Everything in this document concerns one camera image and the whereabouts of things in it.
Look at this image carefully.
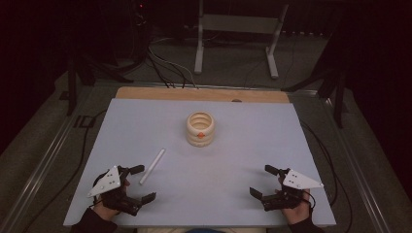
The wooden table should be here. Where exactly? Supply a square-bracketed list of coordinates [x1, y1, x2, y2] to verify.
[115, 85, 291, 104]

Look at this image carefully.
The black metal stand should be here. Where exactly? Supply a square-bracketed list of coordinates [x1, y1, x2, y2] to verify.
[65, 0, 134, 117]
[281, 18, 348, 129]

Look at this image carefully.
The person's right hand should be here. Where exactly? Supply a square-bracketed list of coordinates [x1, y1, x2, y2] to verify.
[275, 176, 314, 226]

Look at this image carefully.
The white cable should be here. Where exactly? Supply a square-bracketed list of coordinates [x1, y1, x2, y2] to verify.
[148, 48, 199, 89]

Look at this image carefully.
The cream ribbed cup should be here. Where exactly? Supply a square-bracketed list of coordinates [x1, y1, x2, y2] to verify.
[185, 111, 216, 149]

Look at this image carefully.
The person's left hand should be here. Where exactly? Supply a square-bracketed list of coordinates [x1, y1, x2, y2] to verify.
[92, 179, 131, 221]

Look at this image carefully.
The black cable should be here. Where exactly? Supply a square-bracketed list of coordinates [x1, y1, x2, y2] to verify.
[20, 109, 109, 233]
[299, 118, 355, 233]

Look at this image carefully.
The white straw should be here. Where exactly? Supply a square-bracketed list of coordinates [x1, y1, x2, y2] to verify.
[139, 148, 167, 186]

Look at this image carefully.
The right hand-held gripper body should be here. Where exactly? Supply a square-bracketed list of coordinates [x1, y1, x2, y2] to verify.
[259, 167, 325, 213]

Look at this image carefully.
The white metal stand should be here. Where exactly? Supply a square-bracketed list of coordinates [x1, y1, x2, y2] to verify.
[193, 0, 291, 81]

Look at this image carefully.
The metal floor rail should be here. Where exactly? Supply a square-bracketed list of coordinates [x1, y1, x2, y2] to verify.
[0, 86, 95, 233]
[320, 95, 395, 233]

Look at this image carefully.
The pale blue table mat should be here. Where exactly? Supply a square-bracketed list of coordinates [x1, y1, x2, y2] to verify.
[62, 97, 337, 228]

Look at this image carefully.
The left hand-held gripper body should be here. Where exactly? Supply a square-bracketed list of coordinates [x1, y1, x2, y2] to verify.
[86, 165, 144, 217]

